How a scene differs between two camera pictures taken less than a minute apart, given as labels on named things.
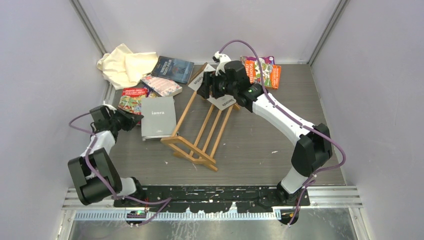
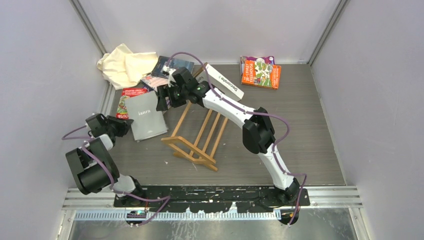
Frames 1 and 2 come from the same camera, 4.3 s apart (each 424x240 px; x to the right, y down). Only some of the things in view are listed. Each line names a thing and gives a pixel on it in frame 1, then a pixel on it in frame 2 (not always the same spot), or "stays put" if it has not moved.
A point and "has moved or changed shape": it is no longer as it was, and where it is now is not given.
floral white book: (161, 86) stays put
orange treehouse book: (271, 73) stays put
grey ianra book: (158, 117) has moved or changed shape
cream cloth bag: (123, 69) stays put
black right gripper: (209, 79) -> (164, 92)
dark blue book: (173, 69) stays put
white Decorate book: (221, 102) has moved or changed shape
